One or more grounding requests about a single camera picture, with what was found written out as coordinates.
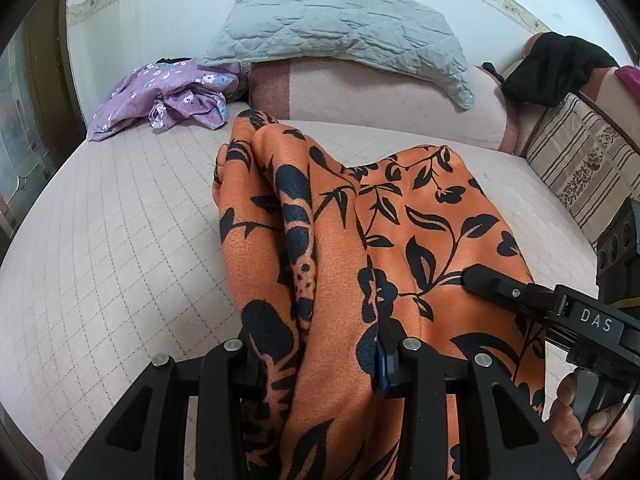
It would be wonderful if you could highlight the orange black floral shirt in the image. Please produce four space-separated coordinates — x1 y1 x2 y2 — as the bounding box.
213 110 545 479

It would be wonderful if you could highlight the person's right hand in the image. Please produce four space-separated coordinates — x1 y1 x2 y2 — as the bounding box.
546 374 634 480

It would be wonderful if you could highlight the striped floral back cushion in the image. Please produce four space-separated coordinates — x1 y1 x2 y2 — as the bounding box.
525 93 639 243

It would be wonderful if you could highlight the pink quilted mattress cover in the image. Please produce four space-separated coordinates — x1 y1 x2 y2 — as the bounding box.
1 120 598 474

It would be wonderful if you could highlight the black garment on sofa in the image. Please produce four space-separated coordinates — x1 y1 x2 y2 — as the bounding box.
482 32 620 107

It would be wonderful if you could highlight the pink bolster cushion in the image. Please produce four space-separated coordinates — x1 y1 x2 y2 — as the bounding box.
250 58 518 154

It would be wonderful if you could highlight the magenta garment on sofa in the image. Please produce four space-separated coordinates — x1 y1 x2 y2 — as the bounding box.
615 65 640 101

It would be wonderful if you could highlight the grey quilted pillow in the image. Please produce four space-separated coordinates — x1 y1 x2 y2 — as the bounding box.
202 0 475 110

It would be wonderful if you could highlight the wooden stained glass door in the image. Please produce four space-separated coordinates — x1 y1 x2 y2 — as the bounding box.
1 0 86 254

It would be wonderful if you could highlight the purple floral garment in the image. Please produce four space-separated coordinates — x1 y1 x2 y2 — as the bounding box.
87 58 244 142

